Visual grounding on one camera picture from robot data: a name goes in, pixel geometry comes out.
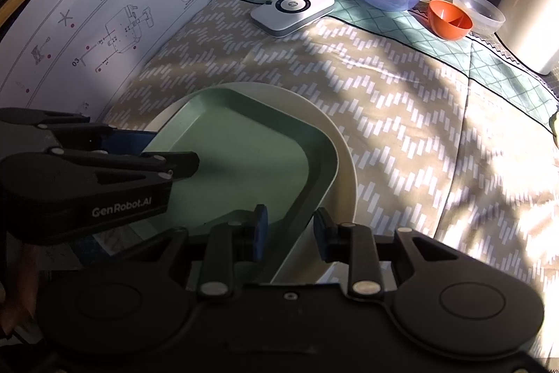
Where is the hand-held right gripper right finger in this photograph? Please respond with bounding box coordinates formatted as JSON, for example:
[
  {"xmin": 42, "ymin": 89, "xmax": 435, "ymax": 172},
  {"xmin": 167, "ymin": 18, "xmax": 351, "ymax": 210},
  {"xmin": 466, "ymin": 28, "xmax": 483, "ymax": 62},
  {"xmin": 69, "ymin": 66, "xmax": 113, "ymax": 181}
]
[{"xmin": 313, "ymin": 207, "xmax": 464, "ymax": 297}]

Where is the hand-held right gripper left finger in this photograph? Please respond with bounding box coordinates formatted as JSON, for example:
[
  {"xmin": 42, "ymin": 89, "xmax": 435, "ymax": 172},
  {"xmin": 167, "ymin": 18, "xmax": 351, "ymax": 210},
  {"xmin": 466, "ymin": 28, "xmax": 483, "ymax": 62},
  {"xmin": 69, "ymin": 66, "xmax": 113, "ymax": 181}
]
[{"xmin": 118, "ymin": 205, "xmax": 268, "ymax": 297}]

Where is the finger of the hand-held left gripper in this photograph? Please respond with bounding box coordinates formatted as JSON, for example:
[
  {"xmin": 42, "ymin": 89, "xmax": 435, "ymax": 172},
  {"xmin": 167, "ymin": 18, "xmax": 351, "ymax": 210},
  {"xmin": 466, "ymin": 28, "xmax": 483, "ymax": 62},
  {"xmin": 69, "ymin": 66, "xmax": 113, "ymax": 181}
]
[
  {"xmin": 47, "ymin": 123, "xmax": 159, "ymax": 154},
  {"xmin": 52, "ymin": 149, "xmax": 200, "ymax": 187}
]

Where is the cream round plate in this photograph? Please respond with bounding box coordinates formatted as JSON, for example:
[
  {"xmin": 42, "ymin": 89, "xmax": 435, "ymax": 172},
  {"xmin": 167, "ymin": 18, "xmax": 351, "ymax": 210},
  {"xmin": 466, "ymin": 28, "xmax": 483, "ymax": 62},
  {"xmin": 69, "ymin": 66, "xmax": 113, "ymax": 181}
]
[{"xmin": 144, "ymin": 82, "xmax": 359, "ymax": 284}]

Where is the green square plate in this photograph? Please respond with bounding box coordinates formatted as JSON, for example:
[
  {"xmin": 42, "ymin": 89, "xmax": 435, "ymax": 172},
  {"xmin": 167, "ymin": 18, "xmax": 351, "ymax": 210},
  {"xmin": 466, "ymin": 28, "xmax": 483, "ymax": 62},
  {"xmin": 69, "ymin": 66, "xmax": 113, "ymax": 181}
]
[{"xmin": 142, "ymin": 87, "xmax": 339, "ymax": 284}]

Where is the person's left hand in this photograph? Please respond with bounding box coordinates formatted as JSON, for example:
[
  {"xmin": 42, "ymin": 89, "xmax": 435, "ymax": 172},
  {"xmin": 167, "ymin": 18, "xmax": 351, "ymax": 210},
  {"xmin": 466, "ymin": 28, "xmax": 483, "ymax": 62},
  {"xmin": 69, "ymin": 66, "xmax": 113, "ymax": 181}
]
[{"xmin": 0, "ymin": 244, "xmax": 41, "ymax": 339}]

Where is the patterned quilt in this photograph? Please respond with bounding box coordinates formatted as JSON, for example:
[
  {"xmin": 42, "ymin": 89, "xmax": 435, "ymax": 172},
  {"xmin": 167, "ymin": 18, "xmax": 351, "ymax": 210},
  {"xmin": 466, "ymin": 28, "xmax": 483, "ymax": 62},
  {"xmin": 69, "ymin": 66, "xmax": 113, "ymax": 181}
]
[{"xmin": 102, "ymin": 0, "xmax": 559, "ymax": 356}]

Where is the white flat device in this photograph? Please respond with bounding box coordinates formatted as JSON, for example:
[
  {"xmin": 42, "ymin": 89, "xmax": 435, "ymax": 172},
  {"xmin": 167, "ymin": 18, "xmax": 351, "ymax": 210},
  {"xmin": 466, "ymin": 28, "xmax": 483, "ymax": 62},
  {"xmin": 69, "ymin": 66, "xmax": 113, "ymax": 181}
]
[{"xmin": 250, "ymin": 0, "xmax": 335, "ymax": 38}]

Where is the orange bowl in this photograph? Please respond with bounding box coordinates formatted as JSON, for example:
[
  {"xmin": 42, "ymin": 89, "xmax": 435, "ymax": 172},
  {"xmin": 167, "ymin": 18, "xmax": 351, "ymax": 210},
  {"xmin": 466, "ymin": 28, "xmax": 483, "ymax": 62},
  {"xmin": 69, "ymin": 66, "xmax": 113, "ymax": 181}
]
[{"xmin": 427, "ymin": 0, "xmax": 474, "ymax": 41}]

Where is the clear plastic bowl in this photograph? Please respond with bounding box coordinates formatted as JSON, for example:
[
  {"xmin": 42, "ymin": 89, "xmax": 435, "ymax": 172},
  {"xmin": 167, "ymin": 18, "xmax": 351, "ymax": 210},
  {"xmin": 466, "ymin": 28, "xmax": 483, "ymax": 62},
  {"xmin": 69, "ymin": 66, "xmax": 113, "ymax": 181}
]
[{"xmin": 452, "ymin": 0, "xmax": 506, "ymax": 36}]

